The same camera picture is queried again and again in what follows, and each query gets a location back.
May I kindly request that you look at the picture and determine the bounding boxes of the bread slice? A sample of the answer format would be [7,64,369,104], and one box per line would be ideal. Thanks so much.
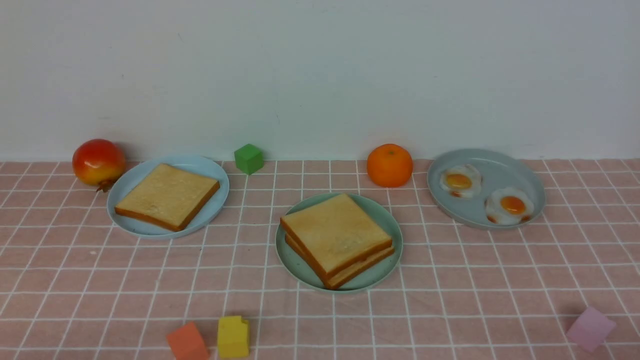
[279,193,393,277]
[114,163,221,232]
[285,234,395,290]

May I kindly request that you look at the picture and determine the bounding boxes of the orange mandarin fruit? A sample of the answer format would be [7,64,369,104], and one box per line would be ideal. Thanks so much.
[366,143,414,188]

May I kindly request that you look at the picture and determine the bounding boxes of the green foam cube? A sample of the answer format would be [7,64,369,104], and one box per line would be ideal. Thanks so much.
[234,143,265,176]

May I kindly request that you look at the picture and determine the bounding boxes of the fried egg left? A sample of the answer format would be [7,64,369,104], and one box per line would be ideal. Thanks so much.
[439,164,483,199]

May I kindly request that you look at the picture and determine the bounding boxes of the fried egg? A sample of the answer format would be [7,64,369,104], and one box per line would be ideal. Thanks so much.
[439,164,483,199]
[484,187,534,226]

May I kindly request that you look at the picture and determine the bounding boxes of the yellow foam cube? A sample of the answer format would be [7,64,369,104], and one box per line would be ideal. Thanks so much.
[217,316,250,359]

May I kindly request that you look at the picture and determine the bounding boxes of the grey-blue right plate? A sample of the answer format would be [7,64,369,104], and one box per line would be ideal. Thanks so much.
[427,148,547,230]

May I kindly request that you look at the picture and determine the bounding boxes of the fried egg right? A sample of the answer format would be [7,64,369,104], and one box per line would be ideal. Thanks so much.
[484,187,534,226]

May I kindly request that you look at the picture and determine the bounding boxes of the light blue left plate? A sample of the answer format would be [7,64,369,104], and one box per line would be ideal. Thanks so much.
[107,155,230,239]

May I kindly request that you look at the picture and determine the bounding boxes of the orange foam cube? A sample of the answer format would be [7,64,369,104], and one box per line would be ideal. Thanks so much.
[166,321,210,360]

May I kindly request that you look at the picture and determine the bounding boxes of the red pomegranate fruit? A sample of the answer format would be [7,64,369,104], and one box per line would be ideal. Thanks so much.
[71,138,127,193]

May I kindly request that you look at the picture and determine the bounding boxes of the pink foam cube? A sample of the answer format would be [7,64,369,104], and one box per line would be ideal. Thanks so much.
[566,306,617,353]

